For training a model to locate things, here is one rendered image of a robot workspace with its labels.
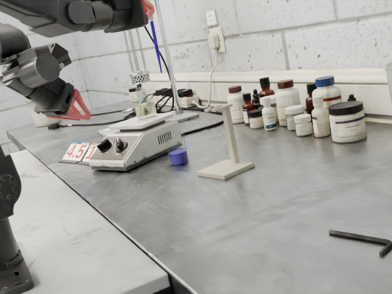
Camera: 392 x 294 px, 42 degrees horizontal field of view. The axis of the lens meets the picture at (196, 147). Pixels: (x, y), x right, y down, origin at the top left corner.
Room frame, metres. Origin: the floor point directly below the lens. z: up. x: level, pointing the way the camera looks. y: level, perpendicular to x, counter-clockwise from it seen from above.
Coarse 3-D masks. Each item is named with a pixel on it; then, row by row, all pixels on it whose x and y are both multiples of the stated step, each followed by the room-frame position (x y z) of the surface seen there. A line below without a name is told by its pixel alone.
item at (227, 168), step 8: (224, 104) 0.95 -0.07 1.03; (232, 104) 0.95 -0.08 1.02; (224, 112) 0.95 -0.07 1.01; (224, 120) 0.95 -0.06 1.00; (232, 128) 0.95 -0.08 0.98; (232, 136) 0.95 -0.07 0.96; (232, 144) 0.95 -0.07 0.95; (232, 152) 0.95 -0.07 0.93; (224, 160) 0.99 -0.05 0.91; (232, 160) 0.95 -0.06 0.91; (208, 168) 0.95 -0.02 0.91; (216, 168) 0.94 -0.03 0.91; (224, 168) 0.93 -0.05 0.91; (232, 168) 0.92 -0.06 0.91; (240, 168) 0.91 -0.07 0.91; (248, 168) 0.92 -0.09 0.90; (208, 176) 0.92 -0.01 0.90; (216, 176) 0.90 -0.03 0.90; (224, 176) 0.88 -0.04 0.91
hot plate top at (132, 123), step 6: (162, 114) 1.23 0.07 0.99; (168, 114) 1.22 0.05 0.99; (126, 120) 1.26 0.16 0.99; (132, 120) 1.24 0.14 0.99; (150, 120) 1.18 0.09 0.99; (156, 120) 1.18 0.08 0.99; (162, 120) 1.19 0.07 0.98; (114, 126) 1.20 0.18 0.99; (120, 126) 1.19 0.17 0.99; (126, 126) 1.17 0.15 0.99; (132, 126) 1.16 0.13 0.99; (138, 126) 1.15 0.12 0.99; (144, 126) 1.15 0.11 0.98
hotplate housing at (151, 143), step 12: (168, 120) 1.24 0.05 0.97; (120, 132) 1.20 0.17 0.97; (132, 132) 1.17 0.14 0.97; (144, 132) 1.14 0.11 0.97; (156, 132) 1.16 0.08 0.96; (168, 132) 1.19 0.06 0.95; (144, 144) 1.13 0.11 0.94; (156, 144) 1.16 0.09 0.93; (132, 156) 1.10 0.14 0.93; (144, 156) 1.12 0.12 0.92; (156, 156) 1.16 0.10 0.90; (96, 168) 1.15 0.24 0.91; (108, 168) 1.12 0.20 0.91; (120, 168) 1.09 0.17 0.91
